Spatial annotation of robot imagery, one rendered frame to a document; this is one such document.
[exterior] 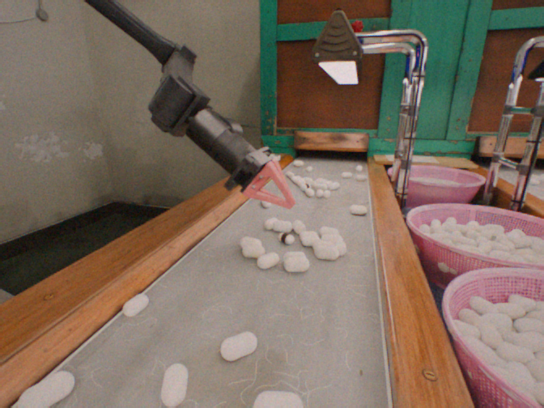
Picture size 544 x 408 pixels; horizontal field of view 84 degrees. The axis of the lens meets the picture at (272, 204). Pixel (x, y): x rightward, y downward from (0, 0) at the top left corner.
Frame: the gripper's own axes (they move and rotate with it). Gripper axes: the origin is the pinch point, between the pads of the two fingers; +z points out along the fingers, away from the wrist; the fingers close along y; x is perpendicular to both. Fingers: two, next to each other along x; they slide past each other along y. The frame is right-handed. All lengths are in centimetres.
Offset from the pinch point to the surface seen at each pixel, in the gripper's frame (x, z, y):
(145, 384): 10.8, 0.6, -28.5
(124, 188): 162, -115, 171
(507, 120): -37, 28, 46
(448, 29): -54, 3, 87
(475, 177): -23, 39, 60
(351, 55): -22.2, -7.9, 8.2
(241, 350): 5.1, 5.4, -23.8
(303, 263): 3.0, 7.3, -6.5
